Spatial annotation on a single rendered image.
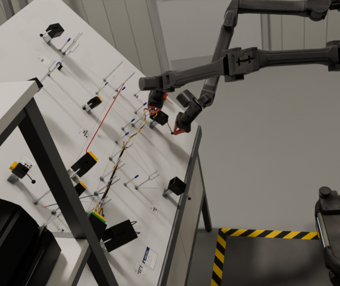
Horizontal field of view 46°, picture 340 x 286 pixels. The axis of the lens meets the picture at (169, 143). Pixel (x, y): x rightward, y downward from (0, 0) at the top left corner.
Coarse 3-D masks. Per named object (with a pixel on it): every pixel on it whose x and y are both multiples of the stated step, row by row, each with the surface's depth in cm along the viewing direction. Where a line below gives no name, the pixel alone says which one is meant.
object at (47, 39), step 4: (52, 24) 166; (56, 24) 168; (48, 28) 166; (52, 28) 165; (56, 28) 167; (60, 28) 168; (48, 32) 167; (52, 32) 166; (56, 32) 166; (60, 32) 168; (40, 36) 163; (44, 36) 172; (48, 36) 170; (52, 36) 167; (56, 36) 169; (44, 40) 172; (48, 40) 171; (48, 44) 172
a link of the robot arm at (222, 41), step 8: (232, 16) 180; (224, 24) 180; (232, 24) 181; (224, 32) 183; (232, 32) 183; (224, 40) 183; (216, 48) 183; (224, 48) 182; (216, 56) 183; (208, 80) 182; (216, 80) 182; (208, 88) 181; (216, 88) 185; (200, 96) 181; (208, 104) 183
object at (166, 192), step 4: (176, 176) 171; (172, 180) 172; (176, 180) 169; (180, 180) 171; (172, 184) 168; (176, 184) 168; (180, 184) 170; (184, 184) 172; (164, 188) 177; (168, 188) 175; (172, 188) 170; (176, 188) 169; (180, 188) 169; (184, 188) 171; (164, 192) 175; (168, 192) 174; (172, 192) 173; (176, 192) 171; (180, 192) 170; (164, 196) 174; (188, 196) 174
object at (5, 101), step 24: (0, 96) 70; (24, 96) 70; (0, 120) 64; (24, 120) 73; (0, 144) 65; (48, 144) 78; (48, 168) 80; (72, 192) 87; (72, 216) 89; (72, 240) 93; (96, 240) 97; (72, 264) 88; (96, 264) 99
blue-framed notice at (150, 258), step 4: (148, 248) 154; (148, 252) 153; (152, 252) 154; (144, 256) 150; (148, 256) 152; (152, 256) 153; (156, 256) 154; (144, 260) 149; (148, 260) 151; (152, 260) 152; (156, 260) 153; (148, 264) 150; (152, 264) 151; (152, 268) 150
